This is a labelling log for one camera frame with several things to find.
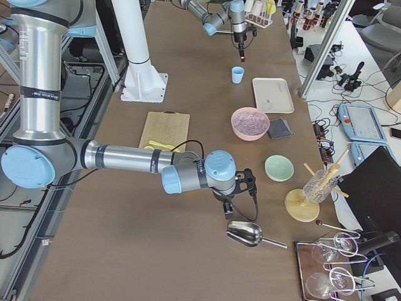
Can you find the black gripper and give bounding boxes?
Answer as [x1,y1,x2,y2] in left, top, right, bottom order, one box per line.
[212,168,258,219]
[231,24,258,63]

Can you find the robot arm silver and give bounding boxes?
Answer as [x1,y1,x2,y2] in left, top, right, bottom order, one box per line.
[1,1,259,221]
[170,0,258,63]

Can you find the light blue cup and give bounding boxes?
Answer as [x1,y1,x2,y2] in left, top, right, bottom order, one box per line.
[231,66,245,84]

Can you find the steel ice scoop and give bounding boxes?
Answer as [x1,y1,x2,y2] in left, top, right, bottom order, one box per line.
[226,221,288,249]

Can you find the white cup rack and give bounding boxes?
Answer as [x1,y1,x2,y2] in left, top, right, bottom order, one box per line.
[244,0,276,29]

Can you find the pink bowl with ice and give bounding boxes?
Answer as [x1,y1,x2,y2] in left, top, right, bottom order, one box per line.
[231,107,270,141]

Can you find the cream plastic tray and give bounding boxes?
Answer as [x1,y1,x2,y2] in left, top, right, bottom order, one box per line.
[252,78,294,114]

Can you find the mint green bowl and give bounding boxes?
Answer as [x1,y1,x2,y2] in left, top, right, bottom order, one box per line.
[264,155,294,182]

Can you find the wooden glass stand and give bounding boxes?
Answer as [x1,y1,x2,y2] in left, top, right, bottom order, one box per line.
[284,149,349,222]

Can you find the textured clear glass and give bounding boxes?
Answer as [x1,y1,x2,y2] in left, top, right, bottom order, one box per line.
[303,169,338,203]

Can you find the yellow plastic knife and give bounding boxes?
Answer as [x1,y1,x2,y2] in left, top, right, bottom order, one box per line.
[148,140,180,152]

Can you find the grey folded cloth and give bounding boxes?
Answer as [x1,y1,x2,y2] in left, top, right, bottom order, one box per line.
[268,117,293,139]

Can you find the wooden cutting board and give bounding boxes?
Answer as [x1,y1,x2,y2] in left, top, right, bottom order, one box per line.
[139,112,190,148]

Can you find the wine glass tray rack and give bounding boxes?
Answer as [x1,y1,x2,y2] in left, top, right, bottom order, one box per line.
[294,231,375,300]

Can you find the teach pendant upper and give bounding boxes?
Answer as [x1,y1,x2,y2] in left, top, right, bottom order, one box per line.
[338,103,387,143]

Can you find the teach pendant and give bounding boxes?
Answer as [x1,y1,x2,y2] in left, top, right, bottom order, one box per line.
[350,141,388,167]
[338,103,387,143]

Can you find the teach pendant lower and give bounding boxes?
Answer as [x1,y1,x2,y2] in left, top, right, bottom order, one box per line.
[350,141,388,167]

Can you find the black monitor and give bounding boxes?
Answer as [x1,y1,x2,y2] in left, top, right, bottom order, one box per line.
[338,147,400,233]

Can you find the black phone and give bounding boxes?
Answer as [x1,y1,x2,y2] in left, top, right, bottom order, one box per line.
[390,128,401,139]

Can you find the white camera pillar base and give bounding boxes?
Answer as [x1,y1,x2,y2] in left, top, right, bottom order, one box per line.
[112,0,168,103]

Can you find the aluminium frame post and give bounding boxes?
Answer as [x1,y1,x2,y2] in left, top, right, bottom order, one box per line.
[298,0,355,100]

